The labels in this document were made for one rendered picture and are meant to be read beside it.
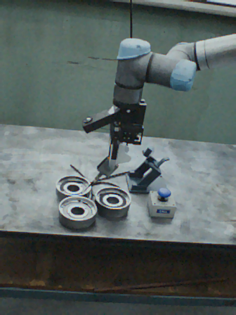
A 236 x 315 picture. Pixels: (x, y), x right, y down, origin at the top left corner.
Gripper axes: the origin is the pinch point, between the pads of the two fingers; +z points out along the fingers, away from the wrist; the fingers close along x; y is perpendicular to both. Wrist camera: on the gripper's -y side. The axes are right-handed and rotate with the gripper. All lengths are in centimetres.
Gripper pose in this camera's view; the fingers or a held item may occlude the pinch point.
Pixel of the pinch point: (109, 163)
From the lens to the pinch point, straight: 115.7
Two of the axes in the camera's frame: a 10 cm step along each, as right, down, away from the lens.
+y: 9.9, 0.5, 1.5
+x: -1.0, -5.4, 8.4
